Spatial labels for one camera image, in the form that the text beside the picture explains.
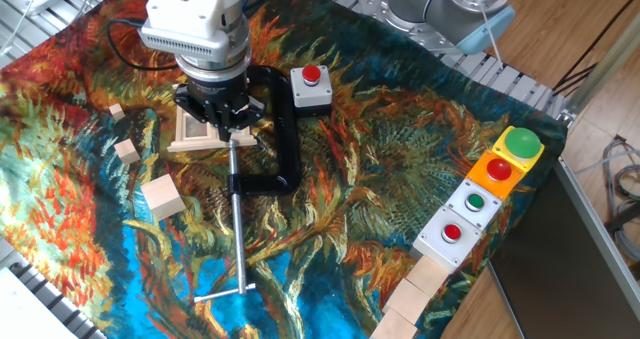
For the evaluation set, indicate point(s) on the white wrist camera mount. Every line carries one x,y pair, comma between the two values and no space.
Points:
195,19

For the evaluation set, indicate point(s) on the white zip tie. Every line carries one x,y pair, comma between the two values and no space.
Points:
486,21

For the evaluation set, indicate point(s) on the grey box red button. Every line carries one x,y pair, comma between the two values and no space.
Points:
310,95
451,233

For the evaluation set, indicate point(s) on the large wooden cube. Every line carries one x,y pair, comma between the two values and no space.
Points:
162,196

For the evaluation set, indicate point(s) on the small wooden sliding window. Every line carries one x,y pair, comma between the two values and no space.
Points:
195,141

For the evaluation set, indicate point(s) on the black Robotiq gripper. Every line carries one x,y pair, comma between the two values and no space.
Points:
220,99

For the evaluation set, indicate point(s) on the grey box green button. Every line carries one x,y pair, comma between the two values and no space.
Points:
475,202

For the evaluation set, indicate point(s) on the white board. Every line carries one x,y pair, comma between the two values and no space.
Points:
20,314

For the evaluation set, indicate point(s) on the dark panel with aluminium edge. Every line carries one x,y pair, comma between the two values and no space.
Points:
550,259

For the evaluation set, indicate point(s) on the orange box red button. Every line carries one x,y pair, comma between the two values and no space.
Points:
499,170

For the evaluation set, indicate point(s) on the small wooden cube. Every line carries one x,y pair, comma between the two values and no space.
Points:
116,111

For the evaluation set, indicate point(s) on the aluminium frame post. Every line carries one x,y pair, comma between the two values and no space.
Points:
600,71

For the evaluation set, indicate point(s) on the colourful painted cloth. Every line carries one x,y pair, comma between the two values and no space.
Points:
350,179

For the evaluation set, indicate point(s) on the medium wooden cube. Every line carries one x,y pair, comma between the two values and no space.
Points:
127,151

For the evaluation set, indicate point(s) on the black C-clamp with silver screw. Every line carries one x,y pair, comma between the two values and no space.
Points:
287,144

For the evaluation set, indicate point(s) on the yellow box green mushroom button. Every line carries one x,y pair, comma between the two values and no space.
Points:
522,143

